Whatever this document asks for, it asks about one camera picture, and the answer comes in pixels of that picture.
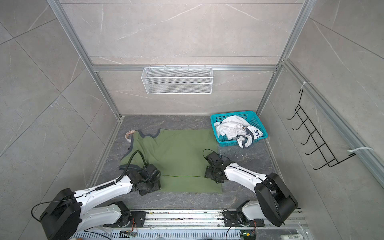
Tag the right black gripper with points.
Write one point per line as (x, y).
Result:
(208, 174)

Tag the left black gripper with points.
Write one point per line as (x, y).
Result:
(158, 186)

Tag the green tank top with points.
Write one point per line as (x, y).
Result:
(180, 157)

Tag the teal plastic basket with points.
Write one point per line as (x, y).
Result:
(249, 116)

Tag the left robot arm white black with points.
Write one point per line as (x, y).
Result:
(71, 212)

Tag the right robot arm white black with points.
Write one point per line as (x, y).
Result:
(274, 202)

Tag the white navy tank top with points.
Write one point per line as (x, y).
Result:
(237, 129)

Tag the tape roll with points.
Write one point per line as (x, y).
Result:
(129, 135)

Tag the white bottle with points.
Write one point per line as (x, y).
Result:
(292, 237)

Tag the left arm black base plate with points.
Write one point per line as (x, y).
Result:
(135, 219)

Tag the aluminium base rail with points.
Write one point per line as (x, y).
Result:
(197, 225)

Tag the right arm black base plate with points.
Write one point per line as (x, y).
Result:
(235, 219)

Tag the white wire mesh shelf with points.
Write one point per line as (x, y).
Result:
(178, 80)

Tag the black wire hook rack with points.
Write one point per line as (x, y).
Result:
(314, 136)

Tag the white cable tie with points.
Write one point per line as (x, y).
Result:
(360, 148)

